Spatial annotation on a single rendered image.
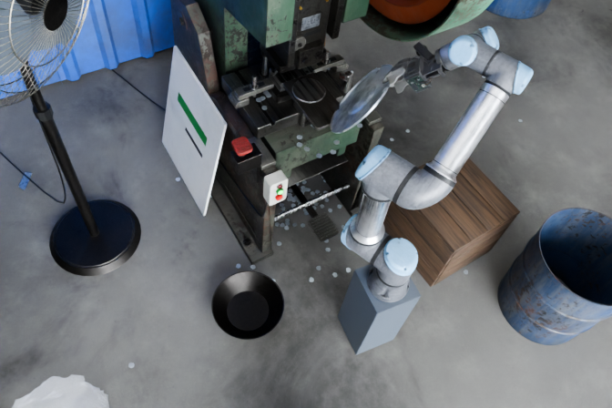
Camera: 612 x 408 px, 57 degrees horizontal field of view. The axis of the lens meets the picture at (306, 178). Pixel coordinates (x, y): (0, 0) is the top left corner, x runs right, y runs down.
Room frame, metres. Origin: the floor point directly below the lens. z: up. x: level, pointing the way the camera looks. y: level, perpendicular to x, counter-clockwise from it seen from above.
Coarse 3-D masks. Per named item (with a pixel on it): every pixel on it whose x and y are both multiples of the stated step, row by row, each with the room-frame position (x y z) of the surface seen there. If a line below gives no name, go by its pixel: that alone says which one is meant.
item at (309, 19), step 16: (304, 0) 1.49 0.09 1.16; (320, 0) 1.53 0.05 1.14; (304, 16) 1.49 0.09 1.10; (320, 16) 1.53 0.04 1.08; (304, 32) 1.50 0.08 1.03; (320, 32) 1.54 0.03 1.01; (304, 48) 1.48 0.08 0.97; (320, 48) 1.51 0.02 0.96; (288, 64) 1.47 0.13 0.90; (304, 64) 1.45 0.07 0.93
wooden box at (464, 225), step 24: (456, 192) 1.44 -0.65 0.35; (480, 192) 1.46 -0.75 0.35; (408, 216) 1.35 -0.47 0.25; (432, 216) 1.30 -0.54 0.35; (456, 216) 1.32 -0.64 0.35; (480, 216) 1.34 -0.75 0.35; (504, 216) 1.36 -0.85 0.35; (432, 240) 1.24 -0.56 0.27; (456, 240) 1.20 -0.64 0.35; (480, 240) 1.27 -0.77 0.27; (432, 264) 1.19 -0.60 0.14; (456, 264) 1.22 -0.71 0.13
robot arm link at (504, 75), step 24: (504, 72) 1.12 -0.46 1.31; (528, 72) 1.12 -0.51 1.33; (480, 96) 1.09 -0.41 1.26; (504, 96) 1.08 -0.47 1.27; (480, 120) 1.03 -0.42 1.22; (456, 144) 0.98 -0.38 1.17; (432, 168) 0.93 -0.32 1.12; (456, 168) 0.94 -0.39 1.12; (408, 192) 0.87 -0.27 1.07; (432, 192) 0.88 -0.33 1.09
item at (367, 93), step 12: (372, 72) 1.46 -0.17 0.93; (384, 72) 1.40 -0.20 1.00; (360, 84) 1.44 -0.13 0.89; (372, 84) 1.36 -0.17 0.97; (384, 84) 1.31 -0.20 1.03; (348, 96) 1.42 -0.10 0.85; (360, 96) 1.34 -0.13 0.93; (372, 96) 1.29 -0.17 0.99; (348, 108) 1.31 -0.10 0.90; (360, 108) 1.26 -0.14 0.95; (372, 108) 1.21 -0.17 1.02; (336, 120) 1.30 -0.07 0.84; (348, 120) 1.24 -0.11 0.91; (360, 120) 1.18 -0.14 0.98; (336, 132) 1.20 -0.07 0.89
